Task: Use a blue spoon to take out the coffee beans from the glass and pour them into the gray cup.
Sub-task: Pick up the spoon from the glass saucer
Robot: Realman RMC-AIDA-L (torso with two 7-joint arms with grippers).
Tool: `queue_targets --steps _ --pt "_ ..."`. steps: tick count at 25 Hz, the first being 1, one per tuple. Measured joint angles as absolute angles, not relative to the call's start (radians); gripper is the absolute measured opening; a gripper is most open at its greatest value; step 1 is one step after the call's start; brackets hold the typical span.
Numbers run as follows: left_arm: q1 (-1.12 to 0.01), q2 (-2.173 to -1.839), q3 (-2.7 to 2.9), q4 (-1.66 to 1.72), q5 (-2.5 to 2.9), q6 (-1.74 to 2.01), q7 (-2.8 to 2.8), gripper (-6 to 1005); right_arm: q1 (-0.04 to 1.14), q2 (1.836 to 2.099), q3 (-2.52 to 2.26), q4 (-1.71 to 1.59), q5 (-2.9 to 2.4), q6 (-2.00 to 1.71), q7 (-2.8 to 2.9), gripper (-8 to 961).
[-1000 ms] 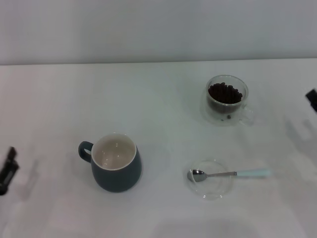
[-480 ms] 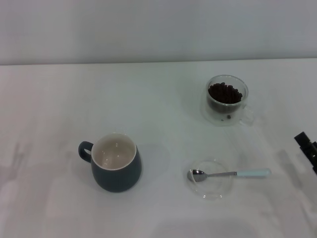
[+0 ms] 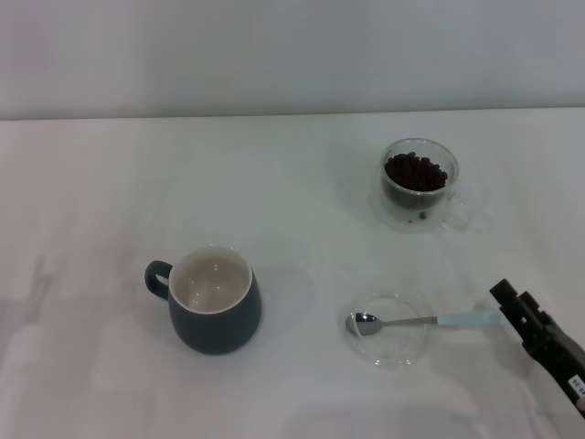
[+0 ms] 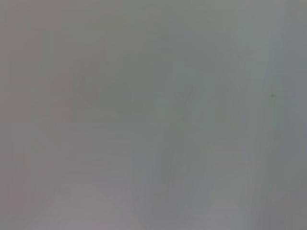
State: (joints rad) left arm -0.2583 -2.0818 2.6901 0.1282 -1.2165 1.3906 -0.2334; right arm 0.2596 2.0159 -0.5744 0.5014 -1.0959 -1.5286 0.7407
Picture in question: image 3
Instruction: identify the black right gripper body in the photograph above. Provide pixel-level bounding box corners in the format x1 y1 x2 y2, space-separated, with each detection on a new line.
520 319 585 420

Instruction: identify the coffee bean pile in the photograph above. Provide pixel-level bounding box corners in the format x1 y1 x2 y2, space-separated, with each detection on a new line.
383 151 449 192

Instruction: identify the double-walled glass cup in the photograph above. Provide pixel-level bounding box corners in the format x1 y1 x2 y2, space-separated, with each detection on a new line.
368 138 473 235

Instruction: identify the dark grey ceramic mug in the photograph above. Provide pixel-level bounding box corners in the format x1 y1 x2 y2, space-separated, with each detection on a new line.
144 244 264 357

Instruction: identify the clear glass saucer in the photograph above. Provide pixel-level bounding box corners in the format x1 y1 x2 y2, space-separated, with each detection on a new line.
341 293 433 370

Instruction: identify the blue-handled metal spoon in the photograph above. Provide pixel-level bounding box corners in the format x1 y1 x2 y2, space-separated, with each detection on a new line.
345 309 500 337

